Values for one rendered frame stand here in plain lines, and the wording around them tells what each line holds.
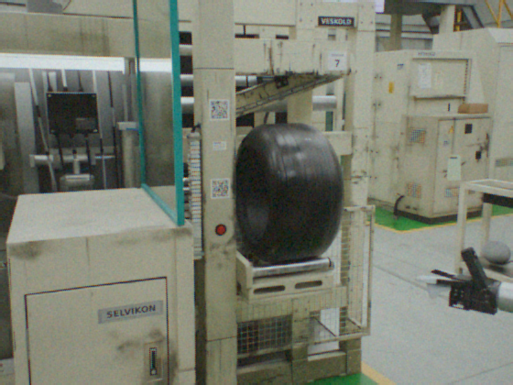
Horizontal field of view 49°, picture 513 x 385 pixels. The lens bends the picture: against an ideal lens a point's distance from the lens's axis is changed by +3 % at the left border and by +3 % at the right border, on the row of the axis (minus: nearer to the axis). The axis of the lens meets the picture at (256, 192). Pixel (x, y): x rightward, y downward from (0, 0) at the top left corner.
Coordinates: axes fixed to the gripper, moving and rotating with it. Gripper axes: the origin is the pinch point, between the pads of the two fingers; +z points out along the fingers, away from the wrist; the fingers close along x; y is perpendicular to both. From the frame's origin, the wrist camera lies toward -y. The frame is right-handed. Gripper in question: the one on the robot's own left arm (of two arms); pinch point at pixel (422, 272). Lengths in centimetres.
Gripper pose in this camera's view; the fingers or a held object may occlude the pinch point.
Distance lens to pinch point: 168.7
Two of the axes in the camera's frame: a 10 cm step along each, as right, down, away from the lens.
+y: -0.8, 9.9, 0.8
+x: 5.6, -0.2, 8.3
